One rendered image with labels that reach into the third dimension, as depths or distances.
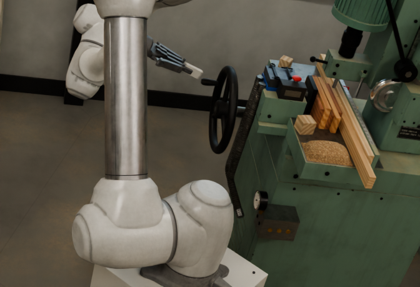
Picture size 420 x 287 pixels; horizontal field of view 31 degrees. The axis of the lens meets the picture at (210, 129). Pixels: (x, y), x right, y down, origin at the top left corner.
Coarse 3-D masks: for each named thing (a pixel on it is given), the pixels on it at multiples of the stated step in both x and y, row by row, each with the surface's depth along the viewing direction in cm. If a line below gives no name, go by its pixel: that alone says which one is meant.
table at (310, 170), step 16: (304, 64) 263; (304, 80) 253; (304, 112) 235; (256, 128) 231; (272, 128) 230; (288, 128) 231; (304, 160) 213; (352, 160) 218; (304, 176) 215; (320, 176) 216; (336, 176) 216; (352, 176) 217
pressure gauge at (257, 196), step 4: (256, 192) 234; (260, 192) 231; (264, 192) 231; (256, 196) 233; (260, 196) 230; (264, 196) 230; (260, 200) 229; (264, 200) 230; (256, 204) 232; (260, 204) 230; (264, 204) 230; (256, 208) 231; (260, 208) 230; (264, 208) 231; (260, 212) 235
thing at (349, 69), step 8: (328, 56) 237; (336, 56) 234; (360, 56) 238; (368, 56) 240; (328, 64) 236; (336, 64) 233; (344, 64) 234; (352, 64) 234; (360, 64) 235; (368, 64) 235; (328, 72) 235; (336, 72) 235; (344, 72) 236; (352, 72) 236; (368, 72) 237; (352, 80) 238
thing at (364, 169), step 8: (328, 80) 248; (344, 112) 233; (344, 120) 229; (344, 128) 227; (352, 128) 226; (344, 136) 226; (352, 136) 222; (352, 144) 220; (360, 144) 219; (352, 152) 219; (360, 152) 215; (360, 160) 213; (360, 168) 212; (368, 168) 209; (360, 176) 212; (368, 176) 206; (368, 184) 207
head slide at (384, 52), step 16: (400, 0) 222; (416, 0) 220; (400, 16) 222; (416, 16) 223; (384, 32) 230; (400, 32) 226; (416, 32) 226; (368, 48) 241; (384, 48) 229; (384, 64) 232; (368, 80) 238
